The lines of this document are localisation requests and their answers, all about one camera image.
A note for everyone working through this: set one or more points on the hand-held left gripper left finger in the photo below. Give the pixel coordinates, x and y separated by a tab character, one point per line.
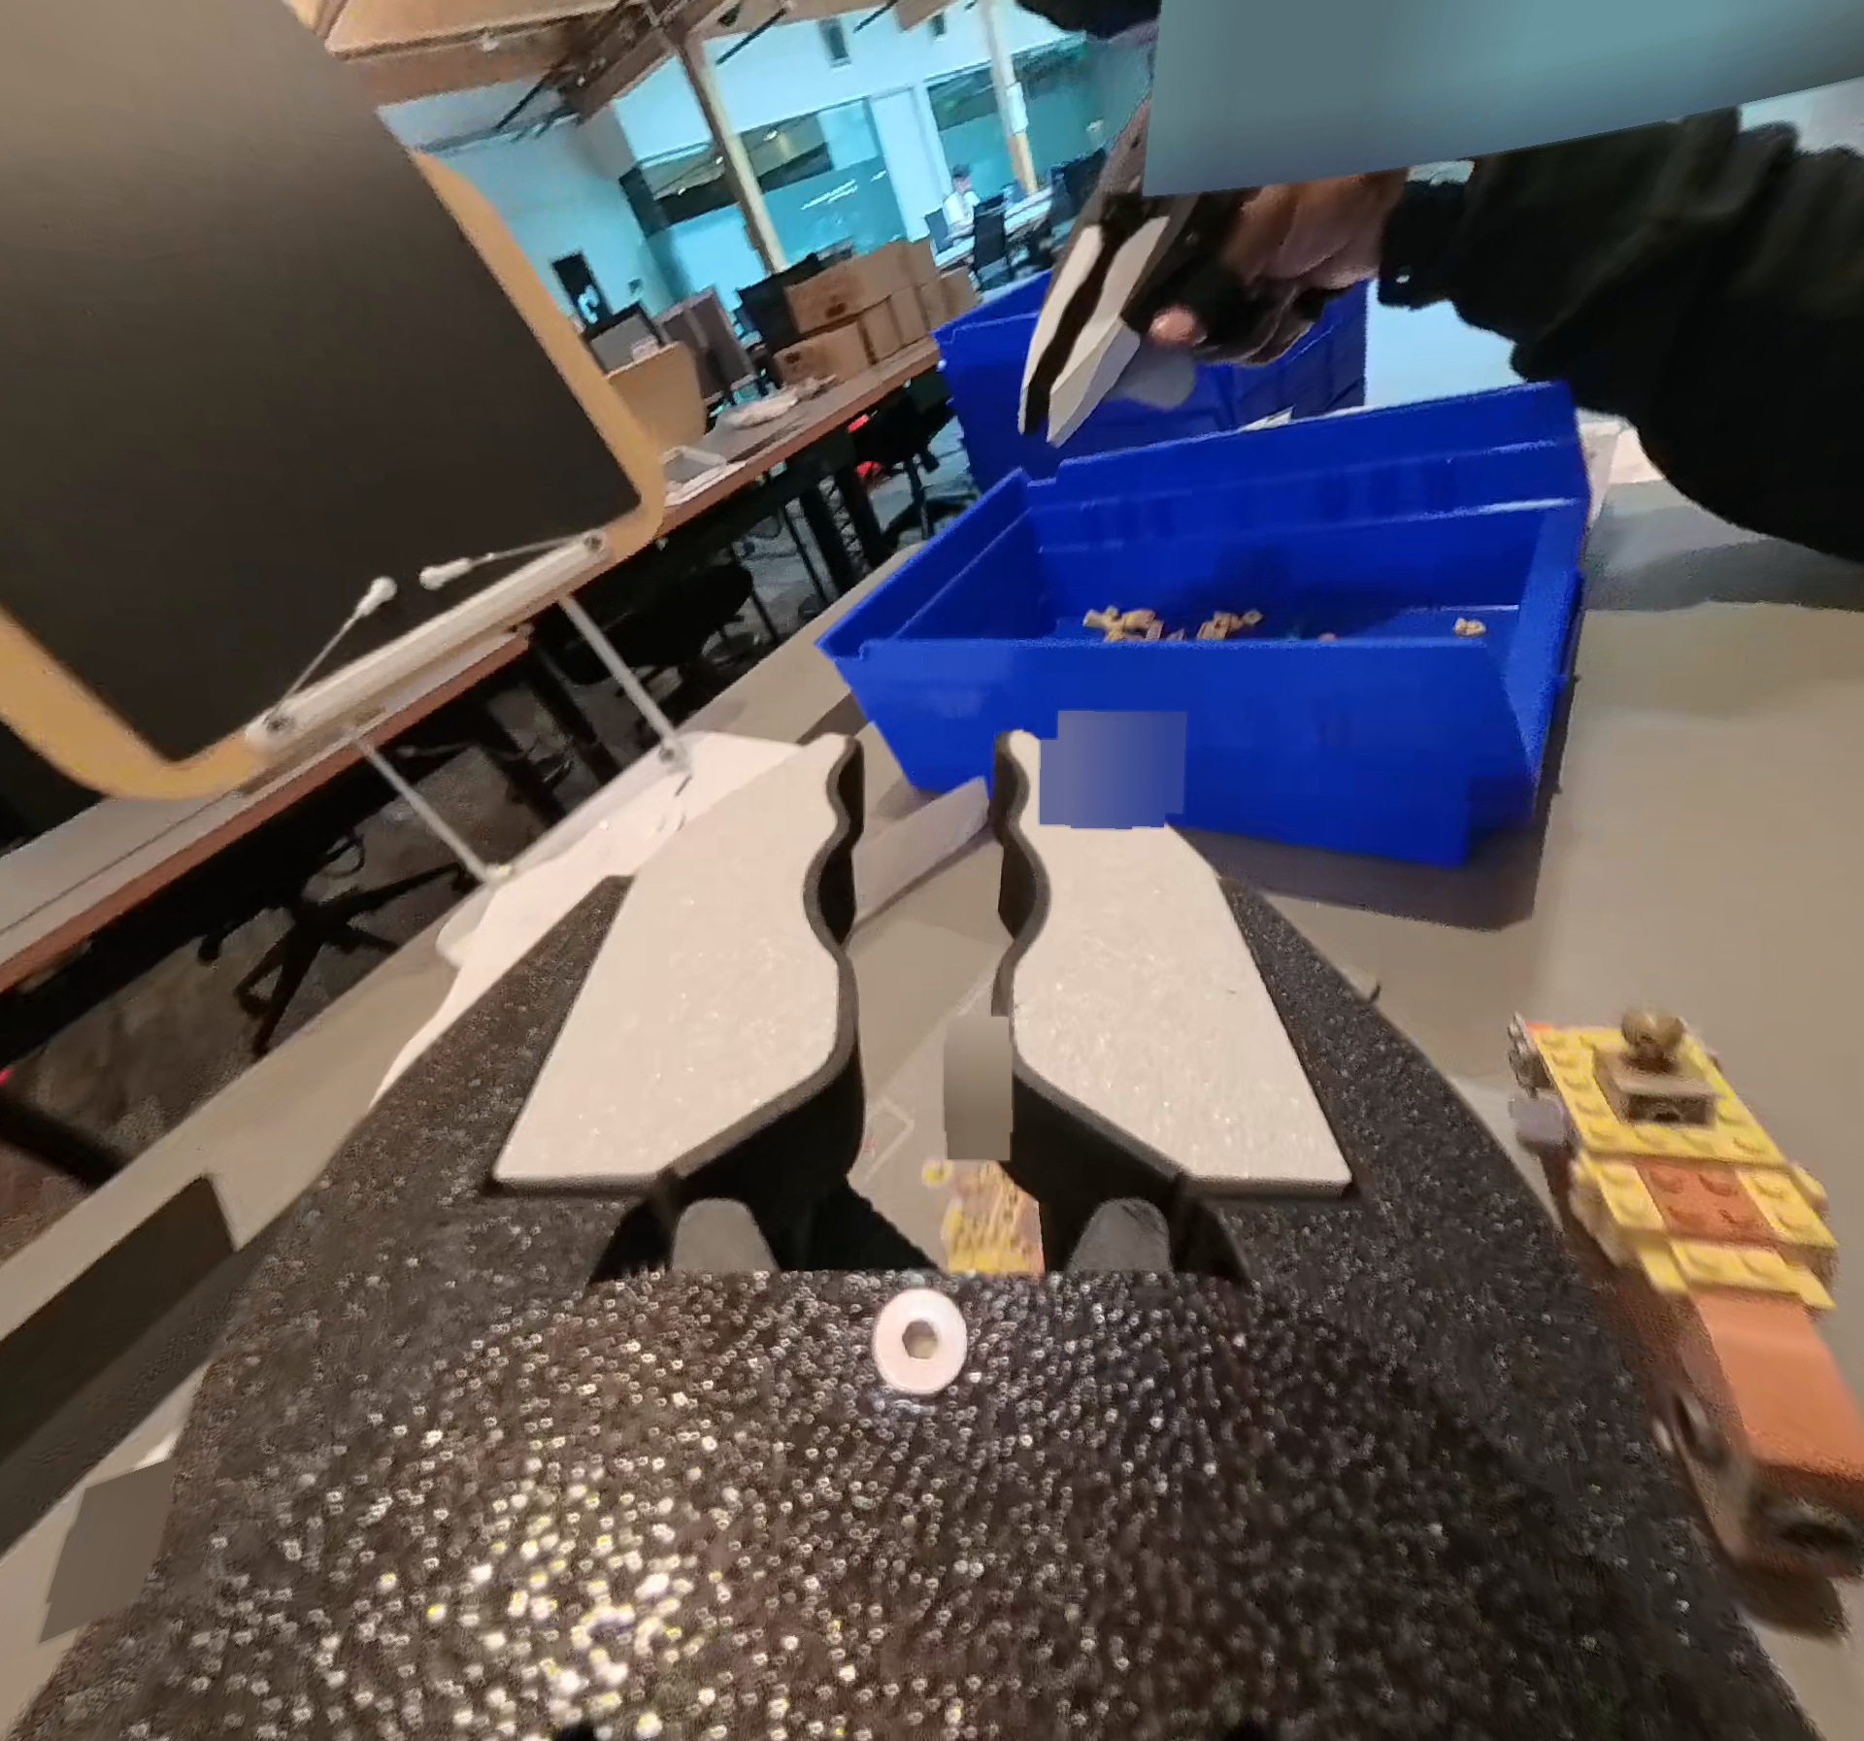
683	1011

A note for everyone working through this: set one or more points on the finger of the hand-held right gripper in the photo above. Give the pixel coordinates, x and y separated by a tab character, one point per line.
1107	380
1071	315

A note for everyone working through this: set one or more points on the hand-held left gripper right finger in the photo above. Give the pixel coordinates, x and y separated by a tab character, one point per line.
1165	1026

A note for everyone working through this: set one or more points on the pile of tan bricks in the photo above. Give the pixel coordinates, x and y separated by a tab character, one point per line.
1130	626

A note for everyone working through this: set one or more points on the grey instruction booklet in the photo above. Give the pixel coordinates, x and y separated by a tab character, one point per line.
994	1223

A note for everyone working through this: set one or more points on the blue storage bin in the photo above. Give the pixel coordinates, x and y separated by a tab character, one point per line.
1313	751
979	386

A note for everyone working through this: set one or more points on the tan and brown brick model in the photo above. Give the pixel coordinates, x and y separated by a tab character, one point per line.
1673	1189

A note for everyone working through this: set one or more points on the person's right forearm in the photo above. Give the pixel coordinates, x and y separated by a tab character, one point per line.
1646	284

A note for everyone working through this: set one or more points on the grey desk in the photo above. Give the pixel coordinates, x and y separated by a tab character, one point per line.
1673	781

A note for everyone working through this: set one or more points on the person's right hand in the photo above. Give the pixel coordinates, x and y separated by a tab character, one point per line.
1313	233

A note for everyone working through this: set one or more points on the long background table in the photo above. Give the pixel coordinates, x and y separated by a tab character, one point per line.
175	839
876	388

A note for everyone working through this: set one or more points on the stack of cardboard boxes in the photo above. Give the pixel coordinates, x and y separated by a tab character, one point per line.
838	299

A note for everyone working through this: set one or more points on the white circle-print paper bag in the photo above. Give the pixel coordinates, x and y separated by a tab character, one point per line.
1615	454
439	1026

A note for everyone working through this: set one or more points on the grey paper strip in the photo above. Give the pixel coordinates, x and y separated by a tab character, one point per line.
919	853

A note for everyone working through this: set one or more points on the clear plastic wrap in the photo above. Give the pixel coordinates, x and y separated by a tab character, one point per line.
772	410

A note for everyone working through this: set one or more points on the black office chair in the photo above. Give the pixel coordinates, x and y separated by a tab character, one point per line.
329	926

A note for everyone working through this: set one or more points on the white tray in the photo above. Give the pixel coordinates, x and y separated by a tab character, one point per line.
692	474

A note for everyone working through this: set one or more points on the light wooden panel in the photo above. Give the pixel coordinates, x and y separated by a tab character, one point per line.
656	401

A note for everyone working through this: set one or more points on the black wood-rimmed panel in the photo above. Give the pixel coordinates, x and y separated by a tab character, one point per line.
261	357

